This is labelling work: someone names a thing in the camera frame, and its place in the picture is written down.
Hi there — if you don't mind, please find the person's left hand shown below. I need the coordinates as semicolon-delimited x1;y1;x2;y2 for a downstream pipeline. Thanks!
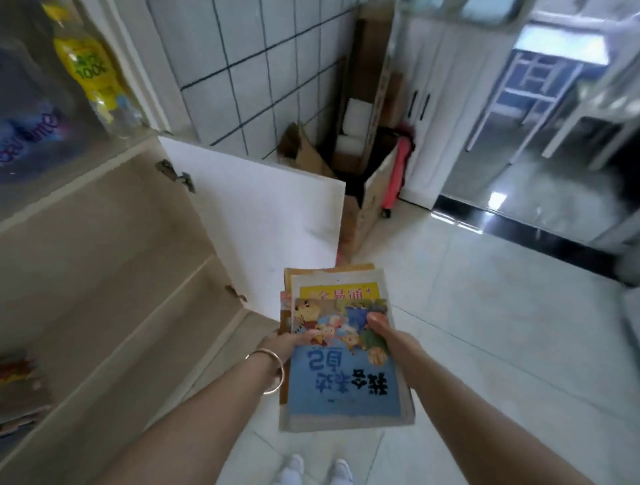
256;330;323;374

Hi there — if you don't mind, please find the person's right hand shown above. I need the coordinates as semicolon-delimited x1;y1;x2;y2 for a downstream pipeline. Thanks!
366;312;426;369

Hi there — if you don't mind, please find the small colourful book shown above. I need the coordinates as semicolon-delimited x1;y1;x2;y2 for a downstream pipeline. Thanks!
279;291;296;336

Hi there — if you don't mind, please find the yellow cover workbook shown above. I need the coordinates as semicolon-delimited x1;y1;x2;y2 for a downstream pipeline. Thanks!
279;273;417;433

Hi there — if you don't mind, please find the blue cartoon picture book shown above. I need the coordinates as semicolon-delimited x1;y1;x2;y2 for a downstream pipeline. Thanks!
287;298;404;418

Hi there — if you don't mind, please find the orange book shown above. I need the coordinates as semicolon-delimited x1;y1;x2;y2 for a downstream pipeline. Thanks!
283;264;377;290

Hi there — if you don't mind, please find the person's left forearm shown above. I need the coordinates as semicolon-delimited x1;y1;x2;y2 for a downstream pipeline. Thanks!
95;350;286;485

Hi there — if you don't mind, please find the person's right forearm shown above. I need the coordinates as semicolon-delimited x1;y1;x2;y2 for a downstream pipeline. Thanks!
400;342;640;485

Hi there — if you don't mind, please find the white cabinet door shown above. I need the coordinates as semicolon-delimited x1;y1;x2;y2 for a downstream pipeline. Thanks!
158;135;347;324

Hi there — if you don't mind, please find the open cardboard box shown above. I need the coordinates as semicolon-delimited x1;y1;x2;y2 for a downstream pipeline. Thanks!
277;121;402;258

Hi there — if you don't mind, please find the person's left white shoe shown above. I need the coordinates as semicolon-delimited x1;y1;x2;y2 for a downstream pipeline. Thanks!
276;454;306;485

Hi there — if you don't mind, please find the person's white shoe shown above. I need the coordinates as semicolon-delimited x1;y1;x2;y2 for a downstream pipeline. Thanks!
332;458;355;485
276;454;306;485

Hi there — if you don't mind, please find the person's right white shoe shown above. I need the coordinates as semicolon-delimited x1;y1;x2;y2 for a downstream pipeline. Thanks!
332;458;355;485

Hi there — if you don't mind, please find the red folding cart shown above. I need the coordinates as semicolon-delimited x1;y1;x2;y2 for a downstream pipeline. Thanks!
381;134;416;219

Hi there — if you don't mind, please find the white foam block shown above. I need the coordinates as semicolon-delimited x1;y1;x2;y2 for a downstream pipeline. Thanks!
334;134;369;157
342;98;376;139

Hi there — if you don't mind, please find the beige open cabinet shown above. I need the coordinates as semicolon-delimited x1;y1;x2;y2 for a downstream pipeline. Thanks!
0;127;283;485

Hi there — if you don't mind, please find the white cupboard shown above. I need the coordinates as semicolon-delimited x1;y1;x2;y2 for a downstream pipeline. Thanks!
387;0;532;212

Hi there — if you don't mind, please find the tall flat cardboard sheet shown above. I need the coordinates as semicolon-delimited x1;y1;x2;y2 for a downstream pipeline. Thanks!
344;16;397;153

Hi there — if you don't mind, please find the pile of books and papers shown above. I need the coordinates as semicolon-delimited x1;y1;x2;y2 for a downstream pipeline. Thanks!
0;354;54;441

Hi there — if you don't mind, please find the white chair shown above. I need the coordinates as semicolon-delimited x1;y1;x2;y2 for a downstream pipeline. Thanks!
541;70;640;172

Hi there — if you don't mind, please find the blue printed plastic bag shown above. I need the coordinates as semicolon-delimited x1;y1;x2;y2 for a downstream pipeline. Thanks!
0;97;73;183

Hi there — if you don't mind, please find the yellow label plastic bottle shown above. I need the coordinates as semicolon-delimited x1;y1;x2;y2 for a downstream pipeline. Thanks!
41;0;147;142

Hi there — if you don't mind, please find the gold bangle bracelet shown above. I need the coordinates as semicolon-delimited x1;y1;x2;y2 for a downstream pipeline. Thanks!
244;350;286;396

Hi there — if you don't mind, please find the white frame table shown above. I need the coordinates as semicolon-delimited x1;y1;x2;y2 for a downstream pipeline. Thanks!
464;32;612;167

